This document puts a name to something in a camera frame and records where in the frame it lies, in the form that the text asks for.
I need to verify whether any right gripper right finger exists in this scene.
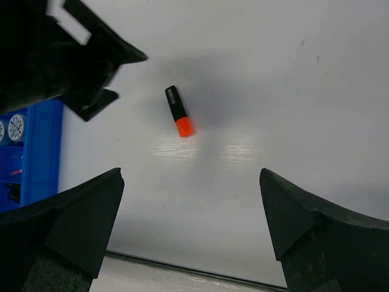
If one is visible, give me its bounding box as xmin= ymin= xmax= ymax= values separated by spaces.
xmin=259 ymin=169 xmax=388 ymax=291

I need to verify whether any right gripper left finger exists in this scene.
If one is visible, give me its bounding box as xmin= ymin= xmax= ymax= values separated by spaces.
xmin=1 ymin=168 xmax=125 ymax=291

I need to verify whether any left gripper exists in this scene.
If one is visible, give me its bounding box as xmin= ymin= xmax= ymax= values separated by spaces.
xmin=30 ymin=1 xmax=148 ymax=122

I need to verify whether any orange-capped black highlighter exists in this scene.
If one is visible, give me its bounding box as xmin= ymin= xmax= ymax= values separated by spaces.
xmin=165 ymin=86 xmax=195 ymax=137

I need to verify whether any blue white round jar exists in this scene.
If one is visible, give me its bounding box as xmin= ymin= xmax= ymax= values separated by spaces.
xmin=0 ymin=120 xmax=6 ymax=144

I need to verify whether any blue-capped black highlighter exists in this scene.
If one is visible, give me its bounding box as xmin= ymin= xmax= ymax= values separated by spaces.
xmin=8 ymin=189 xmax=21 ymax=204

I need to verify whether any pink-capped black highlighter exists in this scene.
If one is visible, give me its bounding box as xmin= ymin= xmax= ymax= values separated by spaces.
xmin=5 ymin=182 xmax=21 ymax=189

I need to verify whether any orange clear pen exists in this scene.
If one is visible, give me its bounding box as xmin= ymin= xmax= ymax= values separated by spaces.
xmin=10 ymin=169 xmax=22 ymax=175

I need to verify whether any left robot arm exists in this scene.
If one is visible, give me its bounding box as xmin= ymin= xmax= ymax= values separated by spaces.
xmin=1 ymin=1 xmax=147 ymax=121

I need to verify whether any blue plastic bin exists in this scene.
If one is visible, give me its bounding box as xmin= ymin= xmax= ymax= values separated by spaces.
xmin=1 ymin=100 xmax=63 ymax=212

